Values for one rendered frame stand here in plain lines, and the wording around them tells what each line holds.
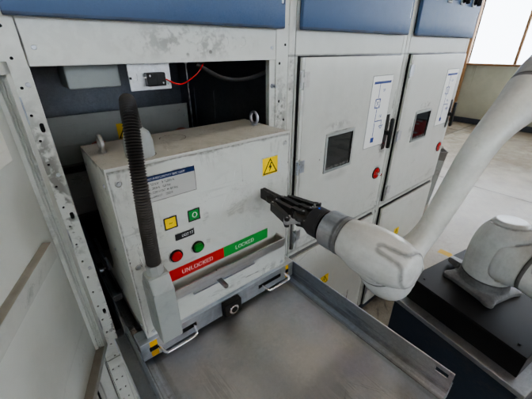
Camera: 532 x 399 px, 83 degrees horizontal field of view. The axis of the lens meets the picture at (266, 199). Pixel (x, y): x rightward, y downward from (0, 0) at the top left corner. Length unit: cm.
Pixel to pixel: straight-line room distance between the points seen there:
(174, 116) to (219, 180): 78
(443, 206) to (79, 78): 85
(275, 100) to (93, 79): 50
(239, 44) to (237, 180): 36
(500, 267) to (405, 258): 64
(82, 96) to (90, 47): 81
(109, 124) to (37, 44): 71
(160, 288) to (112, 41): 52
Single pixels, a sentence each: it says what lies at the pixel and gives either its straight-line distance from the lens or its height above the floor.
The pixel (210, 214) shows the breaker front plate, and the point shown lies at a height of 122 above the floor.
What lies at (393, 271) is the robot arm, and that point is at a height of 124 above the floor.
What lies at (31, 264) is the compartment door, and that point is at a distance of 72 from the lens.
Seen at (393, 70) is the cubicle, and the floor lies 152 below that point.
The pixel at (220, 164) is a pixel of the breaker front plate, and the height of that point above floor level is 135.
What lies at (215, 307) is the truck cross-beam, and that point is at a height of 91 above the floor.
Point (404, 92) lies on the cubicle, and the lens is 162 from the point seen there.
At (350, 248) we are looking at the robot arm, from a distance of 62.
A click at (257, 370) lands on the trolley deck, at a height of 85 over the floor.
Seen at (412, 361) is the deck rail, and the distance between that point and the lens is 97.
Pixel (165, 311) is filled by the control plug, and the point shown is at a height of 110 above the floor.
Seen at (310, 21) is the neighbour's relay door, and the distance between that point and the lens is 105.
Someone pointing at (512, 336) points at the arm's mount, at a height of 84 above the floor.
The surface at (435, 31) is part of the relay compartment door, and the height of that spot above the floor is 167.
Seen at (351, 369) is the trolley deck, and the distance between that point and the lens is 93.
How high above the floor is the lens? 160
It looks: 27 degrees down
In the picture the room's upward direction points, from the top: straight up
